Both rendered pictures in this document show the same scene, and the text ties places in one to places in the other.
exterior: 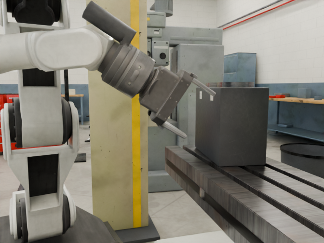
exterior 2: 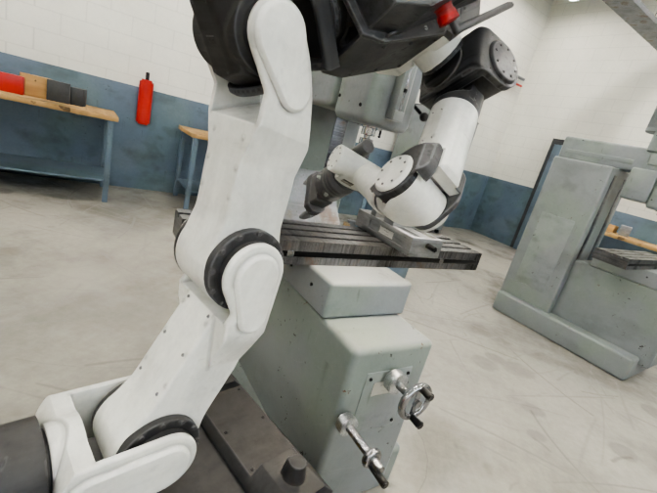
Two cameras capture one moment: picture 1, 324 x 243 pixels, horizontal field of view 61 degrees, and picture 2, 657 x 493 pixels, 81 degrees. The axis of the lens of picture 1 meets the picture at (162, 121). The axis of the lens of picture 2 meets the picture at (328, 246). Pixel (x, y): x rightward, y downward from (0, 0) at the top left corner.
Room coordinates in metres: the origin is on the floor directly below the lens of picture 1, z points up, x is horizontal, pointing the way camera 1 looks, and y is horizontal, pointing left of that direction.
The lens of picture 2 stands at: (0.85, 1.00, 1.26)
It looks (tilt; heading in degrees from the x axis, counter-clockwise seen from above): 16 degrees down; 250
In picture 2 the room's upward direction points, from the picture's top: 15 degrees clockwise
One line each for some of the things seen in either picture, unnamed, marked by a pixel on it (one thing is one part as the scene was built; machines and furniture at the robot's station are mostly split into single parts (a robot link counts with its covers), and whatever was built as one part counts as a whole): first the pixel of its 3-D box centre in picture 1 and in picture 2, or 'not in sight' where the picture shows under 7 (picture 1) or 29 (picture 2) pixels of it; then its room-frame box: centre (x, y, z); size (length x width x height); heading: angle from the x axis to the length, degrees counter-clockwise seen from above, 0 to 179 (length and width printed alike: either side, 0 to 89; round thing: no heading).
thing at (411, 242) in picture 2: not in sight; (397, 227); (0.14, -0.30, 0.98); 0.35 x 0.15 x 0.11; 103
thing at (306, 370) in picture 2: not in sight; (312, 354); (0.36, -0.24, 0.43); 0.81 x 0.32 x 0.60; 105
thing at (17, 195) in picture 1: (42, 210); (116, 439); (0.93, 0.42, 0.68); 0.21 x 0.20 x 0.13; 28
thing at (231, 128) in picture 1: (226, 119); not in sight; (0.75, -0.18, 1.03); 0.22 x 0.12 x 0.20; 8
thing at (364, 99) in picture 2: not in sight; (382, 75); (0.37, -0.27, 1.47); 0.21 x 0.19 x 0.32; 15
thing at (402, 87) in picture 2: not in sight; (403, 85); (0.34, -0.16, 1.45); 0.04 x 0.04 x 0.21; 15
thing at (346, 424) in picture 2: not in sight; (362, 445); (0.36, 0.28, 0.51); 0.22 x 0.06 x 0.06; 105
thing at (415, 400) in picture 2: not in sight; (406, 392); (0.23, 0.21, 0.63); 0.16 x 0.12 x 0.12; 105
